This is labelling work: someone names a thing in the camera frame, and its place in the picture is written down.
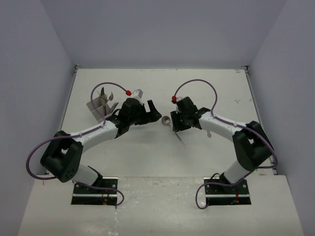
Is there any clear plastic utensil container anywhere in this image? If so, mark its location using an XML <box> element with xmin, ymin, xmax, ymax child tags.
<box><xmin>86</xmin><ymin>99</ymin><xmax>114</xmax><ymax>123</ymax></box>

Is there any steel knife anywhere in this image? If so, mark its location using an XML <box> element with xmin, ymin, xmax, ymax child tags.
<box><xmin>109</xmin><ymin>102</ymin><xmax>118</xmax><ymax>113</ymax></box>
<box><xmin>98</xmin><ymin>87</ymin><xmax>107</xmax><ymax>106</ymax></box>
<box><xmin>100</xmin><ymin>94</ymin><xmax>108</xmax><ymax>116</ymax></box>

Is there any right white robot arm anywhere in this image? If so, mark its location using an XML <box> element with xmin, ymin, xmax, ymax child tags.
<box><xmin>171</xmin><ymin>97</ymin><xmax>274</xmax><ymax>193</ymax></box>

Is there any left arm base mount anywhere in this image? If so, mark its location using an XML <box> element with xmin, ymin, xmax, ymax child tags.
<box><xmin>71</xmin><ymin>177</ymin><xmax>125</xmax><ymax>207</ymax></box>

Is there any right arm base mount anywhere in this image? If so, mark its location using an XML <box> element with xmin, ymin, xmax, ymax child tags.
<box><xmin>195</xmin><ymin>173</ymin><xmax>252</xmax><ymax>210</ymax></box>

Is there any right corner metal bracket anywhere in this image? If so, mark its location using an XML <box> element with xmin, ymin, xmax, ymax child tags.
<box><xmin>241</xmin><ymin>65</ymin><xmax>250</xmax><ymax>74</ymax></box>

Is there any large steel spoon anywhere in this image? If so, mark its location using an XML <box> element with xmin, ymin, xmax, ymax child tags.
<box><xmin>161</xmin><ymin>116</ymin><xmax>187</xmax><ymax>148</ymax></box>

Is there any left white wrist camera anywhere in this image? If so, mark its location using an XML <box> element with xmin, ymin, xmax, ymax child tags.
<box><xmin>130</xmin><ymin>89</ymin><xmax>143</xmax><ymax>104</ymax></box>

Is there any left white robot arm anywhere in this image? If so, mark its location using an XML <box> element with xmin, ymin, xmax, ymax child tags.
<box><xmin>40</xmin><ymin>98</ymin><xmax>162</xmax><ymax>193</ymax></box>

